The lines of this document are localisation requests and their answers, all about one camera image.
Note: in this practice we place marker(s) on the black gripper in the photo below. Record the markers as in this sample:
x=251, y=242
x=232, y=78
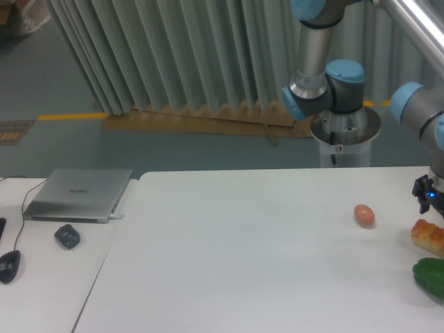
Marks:
x=428, y=190

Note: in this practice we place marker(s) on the golden brown bread piece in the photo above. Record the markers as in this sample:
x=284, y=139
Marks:
x=428, y=236

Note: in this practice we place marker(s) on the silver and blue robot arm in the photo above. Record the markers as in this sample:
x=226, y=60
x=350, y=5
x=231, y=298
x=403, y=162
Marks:
x=331, y=94

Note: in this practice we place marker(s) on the brown egg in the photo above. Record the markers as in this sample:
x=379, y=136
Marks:
x=364, y=216

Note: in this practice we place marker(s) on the green bell pepper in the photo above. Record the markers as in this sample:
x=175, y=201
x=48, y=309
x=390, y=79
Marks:
x=428, y=274

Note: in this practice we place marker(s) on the brown cardboard sheet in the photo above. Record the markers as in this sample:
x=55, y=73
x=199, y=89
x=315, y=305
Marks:
x=273, y=123

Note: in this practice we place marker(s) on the white usb plug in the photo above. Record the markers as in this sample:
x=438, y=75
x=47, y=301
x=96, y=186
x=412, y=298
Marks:
x=115, y=217

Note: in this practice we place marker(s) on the pale green folding curtain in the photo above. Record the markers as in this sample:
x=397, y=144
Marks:
x=221, y=59

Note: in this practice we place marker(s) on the silver closed laptop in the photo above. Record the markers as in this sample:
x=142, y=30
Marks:
x=79, y=195

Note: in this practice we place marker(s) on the small black controller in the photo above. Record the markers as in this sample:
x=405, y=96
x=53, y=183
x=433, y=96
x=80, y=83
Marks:
x=67, y=236

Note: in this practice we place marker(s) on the black computer mouse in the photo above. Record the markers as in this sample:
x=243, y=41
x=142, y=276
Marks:
x=9, y=266

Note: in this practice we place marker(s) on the black keyboard edge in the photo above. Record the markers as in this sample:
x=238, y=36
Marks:
x=2, y=226

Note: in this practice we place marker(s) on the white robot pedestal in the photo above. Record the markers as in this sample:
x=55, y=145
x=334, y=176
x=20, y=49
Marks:
x=345, y=140

